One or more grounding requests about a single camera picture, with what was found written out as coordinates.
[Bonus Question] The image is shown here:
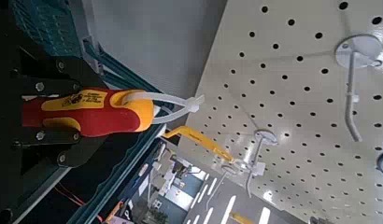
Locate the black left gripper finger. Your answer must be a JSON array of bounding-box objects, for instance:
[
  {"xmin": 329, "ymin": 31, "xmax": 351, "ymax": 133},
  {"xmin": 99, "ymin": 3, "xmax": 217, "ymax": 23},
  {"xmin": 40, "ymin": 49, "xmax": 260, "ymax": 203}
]
[
  {"xmin": 11, "ymin": 125, "xmax": 108, "ymax": 175},
  {"xmin": 11, "ymin": 46, "xmax": 107, "ymax": 98}
]

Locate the red yellow screwdriver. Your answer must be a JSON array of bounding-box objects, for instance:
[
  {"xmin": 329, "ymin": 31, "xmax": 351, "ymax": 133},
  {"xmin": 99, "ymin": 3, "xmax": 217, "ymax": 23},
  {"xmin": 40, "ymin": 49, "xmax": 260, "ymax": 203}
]
[{"xmin": 21, "ymin": 89, "xmax": 156, "ymax": 138}]

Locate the white zip tie loop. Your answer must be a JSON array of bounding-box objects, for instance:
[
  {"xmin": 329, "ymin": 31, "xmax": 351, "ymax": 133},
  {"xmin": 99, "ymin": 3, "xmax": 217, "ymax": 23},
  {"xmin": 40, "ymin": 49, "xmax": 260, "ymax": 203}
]
[{"xmin": 120, "ymin": 91, "xmax": 206, "ymax": 125}]

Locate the grey plastic crate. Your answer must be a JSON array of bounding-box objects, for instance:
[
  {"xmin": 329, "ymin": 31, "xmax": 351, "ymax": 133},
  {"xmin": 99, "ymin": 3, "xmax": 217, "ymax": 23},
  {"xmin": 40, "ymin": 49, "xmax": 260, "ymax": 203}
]
[{"xmin": 0, "ymin": 0, "xmax": 169, "ymax": 224}]

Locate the grey lower back panel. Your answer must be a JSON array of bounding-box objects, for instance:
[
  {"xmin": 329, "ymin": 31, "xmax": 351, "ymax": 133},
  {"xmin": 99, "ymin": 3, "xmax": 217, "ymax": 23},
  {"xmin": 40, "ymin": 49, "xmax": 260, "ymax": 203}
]
[{"xmin": 71, "ymin": 0, "xmax": 229, "ymax": 101}]

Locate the white pegboard hook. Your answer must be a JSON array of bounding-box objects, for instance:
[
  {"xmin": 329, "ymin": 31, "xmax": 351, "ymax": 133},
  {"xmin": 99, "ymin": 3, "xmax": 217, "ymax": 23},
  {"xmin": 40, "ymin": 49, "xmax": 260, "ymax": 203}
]
[
  {"xmin": 334, "ymin": 33, "xmax": 383, "ymax": 143},
  {"xmin": 245, "ymin": 129, "xmax": 278, "ymax": 199},
  {"xmin": 206, "ymin": 165, "xmax": 238, "ymax": 212}
]

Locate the white pegboard panel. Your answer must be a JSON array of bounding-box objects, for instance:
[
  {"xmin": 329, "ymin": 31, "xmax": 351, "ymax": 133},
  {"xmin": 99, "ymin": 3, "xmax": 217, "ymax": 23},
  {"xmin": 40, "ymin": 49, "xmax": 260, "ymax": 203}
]
[{"xmin": 176, "ymin": 0, "xmax": 383, "ymax": 224}]

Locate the thin red cable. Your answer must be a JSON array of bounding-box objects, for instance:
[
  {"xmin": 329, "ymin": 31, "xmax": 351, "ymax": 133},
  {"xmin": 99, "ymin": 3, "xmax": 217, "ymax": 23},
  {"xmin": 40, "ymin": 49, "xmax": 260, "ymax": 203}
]
[{"xmin": 53, "ymin": 181, "xmax": 105, "ymax": 224}]

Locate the yellow handled paint roller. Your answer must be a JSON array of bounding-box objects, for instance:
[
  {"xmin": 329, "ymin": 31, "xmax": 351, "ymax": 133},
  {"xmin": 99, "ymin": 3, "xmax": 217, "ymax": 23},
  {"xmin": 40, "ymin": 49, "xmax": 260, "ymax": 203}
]
[{"xmin": 155, "ymin": 124, "xmax": 236, "ymax": 163}]

